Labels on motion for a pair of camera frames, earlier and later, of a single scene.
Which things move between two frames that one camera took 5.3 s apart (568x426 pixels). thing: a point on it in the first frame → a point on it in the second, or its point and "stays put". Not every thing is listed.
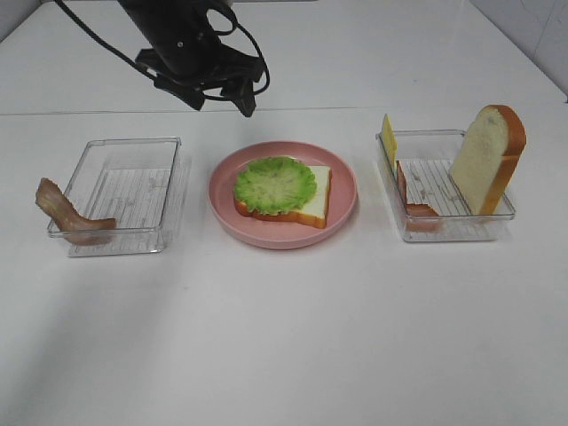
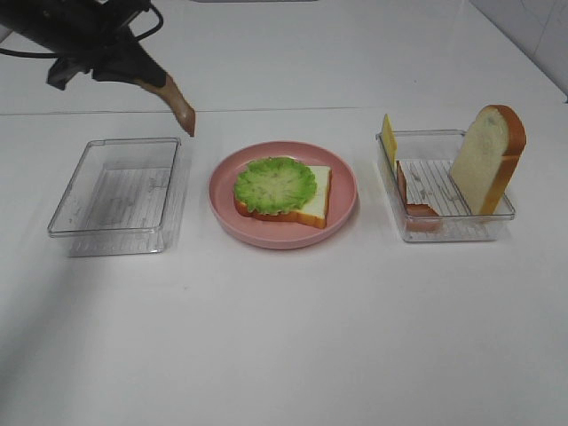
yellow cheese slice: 390,140 stays put
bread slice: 312,212 stays put
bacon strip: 419,217 stays put
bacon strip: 77,228 → 185,113
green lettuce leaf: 274,185 stays put
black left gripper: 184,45 → 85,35
